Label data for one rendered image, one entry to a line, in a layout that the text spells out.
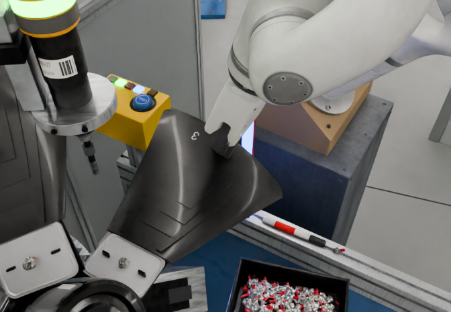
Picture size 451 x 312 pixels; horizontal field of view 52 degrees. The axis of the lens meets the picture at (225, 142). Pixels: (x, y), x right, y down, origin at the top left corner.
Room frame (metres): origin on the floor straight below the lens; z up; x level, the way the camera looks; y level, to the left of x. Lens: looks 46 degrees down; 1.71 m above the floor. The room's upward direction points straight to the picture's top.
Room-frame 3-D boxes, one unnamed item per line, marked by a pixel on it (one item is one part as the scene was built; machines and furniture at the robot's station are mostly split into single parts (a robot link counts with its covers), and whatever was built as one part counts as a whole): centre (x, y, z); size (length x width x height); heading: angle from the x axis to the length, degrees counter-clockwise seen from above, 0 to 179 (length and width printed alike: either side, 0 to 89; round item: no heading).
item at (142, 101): (0.74, 0.17, 1.08); 0.04 x 0.04 x 0.02
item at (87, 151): (0.30, 0.13, 1.39); 0.01 x 0.01 x 0.05
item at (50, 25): (0.30, 0.13, 1.54); 0.04 x 0.04 x 0.01
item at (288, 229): (0.56, -0.15, 0.87); 0.14 x 0.01 x 0.01; 63
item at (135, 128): (0.76, 0.21, 1.02); 0.16 x 0.10 x 0.11; 61
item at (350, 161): (0.86, -0.22, 0.46); 0.30 x 0.30 x 0.93; 57
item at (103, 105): (0.30, 0.14, 1.49); 0.09 x 0.07 x 0.10; 96
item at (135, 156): (0.76, 0.21, 0.92); 0.03 x 0.03 x 0.12; 61
